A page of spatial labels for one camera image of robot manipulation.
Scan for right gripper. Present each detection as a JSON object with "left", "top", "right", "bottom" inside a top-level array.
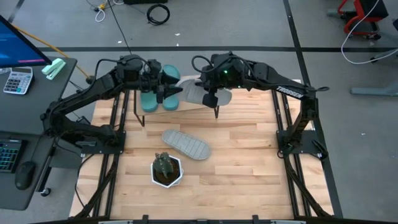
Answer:
[{"left": 195, "top": 52, "right": 248, "bottom": 91}]

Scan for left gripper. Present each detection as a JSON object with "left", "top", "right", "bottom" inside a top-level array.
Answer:
[{"left": 140, "top": 58, "right": 184, "bottom": 97}]

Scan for grey rubber slide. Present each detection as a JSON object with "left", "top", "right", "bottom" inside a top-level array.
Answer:
[
  {"left": 175, "top": 77, "right": 233, "bottom": 106},
  {"left": 161, "top": 129, "right": 212, "bottom": 161}
]

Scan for green cactus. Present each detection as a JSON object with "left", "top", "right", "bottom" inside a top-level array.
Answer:
[{"left": 152, "top": 151, "right": 175, "bottom": 179}]

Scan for black box on floor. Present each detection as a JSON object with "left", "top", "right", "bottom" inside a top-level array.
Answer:
[{"left": 123, "top": 0, "right": 169, "bottom": 5}]

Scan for white hexagonal plant pot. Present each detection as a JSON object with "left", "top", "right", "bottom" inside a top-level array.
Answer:
[{"left": 150, "top": 154, "right": 184, "bottom": 189}]

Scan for mint green stapler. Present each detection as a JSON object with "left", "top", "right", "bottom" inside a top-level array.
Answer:
[{"left": 41, "top": 58, "right": 67, "bottom": 81}]

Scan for black desk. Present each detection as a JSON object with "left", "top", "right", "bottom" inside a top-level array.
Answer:
[{"left": 0, "top": 55, "right": 78, "bottom": 211}]

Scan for grey desk calculator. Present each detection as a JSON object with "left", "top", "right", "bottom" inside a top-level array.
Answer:
[{"left": 2, "top": 67, "right": 34, "bottom": 95}]

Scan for black computer monitor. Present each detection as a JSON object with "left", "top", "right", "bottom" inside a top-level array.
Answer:
[{"left": 0, "top": 14, "right": 52, "bottom": 68}]

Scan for red and black cart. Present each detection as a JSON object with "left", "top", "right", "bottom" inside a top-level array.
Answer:
[{"left": 337, "top": 0, "right": 389, "bottom": 40}]

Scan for black computer mouse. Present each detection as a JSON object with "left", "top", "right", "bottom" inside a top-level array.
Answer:
[{"left": 14, "top": 161, "right": 37, "bottom": 190}]

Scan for grey desk base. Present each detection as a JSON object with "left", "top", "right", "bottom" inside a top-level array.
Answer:
[{"left": 349, "top": 18, "right": 398, "bottom": 96}]

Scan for black backlit keyboard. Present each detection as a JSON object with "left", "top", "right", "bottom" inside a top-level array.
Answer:
[{"left": 0, "top": 139, "right": 24, "bottom": 174}]

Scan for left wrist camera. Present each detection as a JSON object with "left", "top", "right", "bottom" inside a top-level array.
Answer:
[{"left": 156, "top": 85, "right": 166, "bottom": 105}]

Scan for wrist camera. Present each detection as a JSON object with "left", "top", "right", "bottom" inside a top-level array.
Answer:
[
  {"left": 201, "top": 91, "right": 219, "bottom": 109},
  {"left": 156, "top": 85, "right": 166, "bottom": 105}
]

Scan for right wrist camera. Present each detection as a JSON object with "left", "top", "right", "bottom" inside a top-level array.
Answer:
[{"left": 201, "top": 91, "right": 219, "bottom": 109}]

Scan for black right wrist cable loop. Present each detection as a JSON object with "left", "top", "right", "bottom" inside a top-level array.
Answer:
[{"left": 190, "top": 55, "right": 218, "bottom": 75}]

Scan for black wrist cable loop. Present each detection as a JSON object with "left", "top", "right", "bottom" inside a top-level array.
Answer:
[
  {"left": 94, "top": 57, "right": 125, "bottom": 82},
  {"left": 190, "top": 55, "right": 218, "bottom": 75}
]

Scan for wooden shelf with black frame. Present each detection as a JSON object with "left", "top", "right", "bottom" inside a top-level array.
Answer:
[{"left": 132, "top": 74, "right": 221, "bottom": 128}]

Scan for black coiled cable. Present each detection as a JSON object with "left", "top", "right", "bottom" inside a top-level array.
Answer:
[{"left": 146, "top": 3, "right": 171, "bottom": 26}]

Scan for long black floor cable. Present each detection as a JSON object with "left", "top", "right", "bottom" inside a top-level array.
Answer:
[{"left": 106, "top": 0, "right": 133, "bottom": 57}]

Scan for black left wrist cable loop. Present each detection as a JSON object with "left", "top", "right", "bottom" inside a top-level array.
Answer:
[{"left": 94, "top": 57, "right": 125, "bottom": 82}]

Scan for black aluminium table frame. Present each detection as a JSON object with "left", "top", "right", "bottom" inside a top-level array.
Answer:
[{"left": 70, "top": 79, "right": 345, "bottom": 224}]

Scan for short white cable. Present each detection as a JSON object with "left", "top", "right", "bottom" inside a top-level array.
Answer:
[{"left": 95, "top": 0, "right": 125, "bottom": 23}]

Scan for yellow cable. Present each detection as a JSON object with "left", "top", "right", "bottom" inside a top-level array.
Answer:
[{"left": 12, "top": 24, "right": 91, "bottom": 78}]

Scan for long white cable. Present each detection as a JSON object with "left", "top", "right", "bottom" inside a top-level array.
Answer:
[{"left": 341, "top": 0, "right": 398, "bottom": 65}]

